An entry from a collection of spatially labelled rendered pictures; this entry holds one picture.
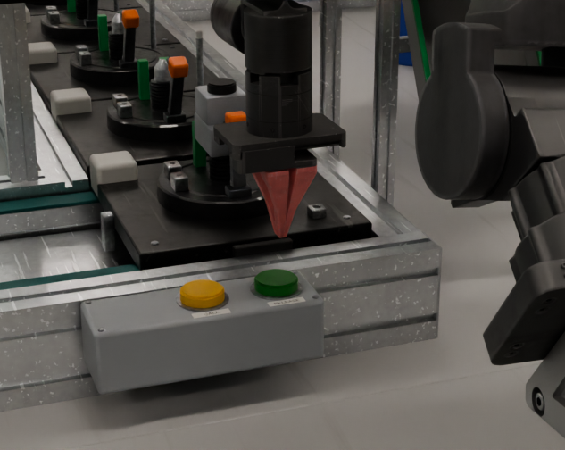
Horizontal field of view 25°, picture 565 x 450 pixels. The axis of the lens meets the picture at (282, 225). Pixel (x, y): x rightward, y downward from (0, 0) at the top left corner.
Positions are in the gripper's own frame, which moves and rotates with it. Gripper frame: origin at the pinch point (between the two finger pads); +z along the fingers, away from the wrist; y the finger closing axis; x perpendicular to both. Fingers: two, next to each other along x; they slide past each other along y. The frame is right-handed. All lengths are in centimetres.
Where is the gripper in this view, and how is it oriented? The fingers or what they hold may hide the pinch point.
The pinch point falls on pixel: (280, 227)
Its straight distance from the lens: 115.5
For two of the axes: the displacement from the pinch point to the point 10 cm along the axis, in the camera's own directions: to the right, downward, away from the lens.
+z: 0.1, 9.3, 3.7
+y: -9.4, 1.3, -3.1
